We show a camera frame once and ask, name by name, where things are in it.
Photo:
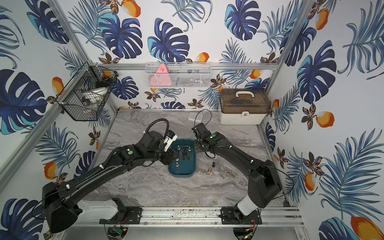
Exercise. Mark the small white square box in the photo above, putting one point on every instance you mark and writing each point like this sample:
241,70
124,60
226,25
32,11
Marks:
195,117

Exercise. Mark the clear wall shelf basket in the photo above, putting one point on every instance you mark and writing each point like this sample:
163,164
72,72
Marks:
184,75

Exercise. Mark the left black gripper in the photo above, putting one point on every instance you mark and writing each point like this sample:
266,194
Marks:
173,153

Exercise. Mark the pink triangle item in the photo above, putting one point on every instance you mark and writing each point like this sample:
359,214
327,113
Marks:
161,78

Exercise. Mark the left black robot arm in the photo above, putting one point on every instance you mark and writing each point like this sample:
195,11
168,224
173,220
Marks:
60,202

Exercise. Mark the teal plastic storage box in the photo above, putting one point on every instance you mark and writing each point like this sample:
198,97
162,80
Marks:
187,160

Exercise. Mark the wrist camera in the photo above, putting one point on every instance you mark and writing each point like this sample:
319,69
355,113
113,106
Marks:
201,132
155,141

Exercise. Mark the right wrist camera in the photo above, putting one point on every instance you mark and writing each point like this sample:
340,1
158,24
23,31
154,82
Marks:
201,132

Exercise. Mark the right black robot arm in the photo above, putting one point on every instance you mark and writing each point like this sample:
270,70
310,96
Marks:
263,178

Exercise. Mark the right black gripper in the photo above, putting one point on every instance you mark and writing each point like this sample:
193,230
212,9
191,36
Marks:
195,147

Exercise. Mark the white box with brown lid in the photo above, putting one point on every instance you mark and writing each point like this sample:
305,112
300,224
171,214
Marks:
243,106

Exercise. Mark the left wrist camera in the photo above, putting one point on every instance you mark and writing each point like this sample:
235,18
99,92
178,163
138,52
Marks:
155,141

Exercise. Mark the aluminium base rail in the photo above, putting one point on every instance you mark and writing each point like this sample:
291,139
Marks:
212,217

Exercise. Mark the black wire basket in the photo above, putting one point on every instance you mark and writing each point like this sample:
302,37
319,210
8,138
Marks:
86,99

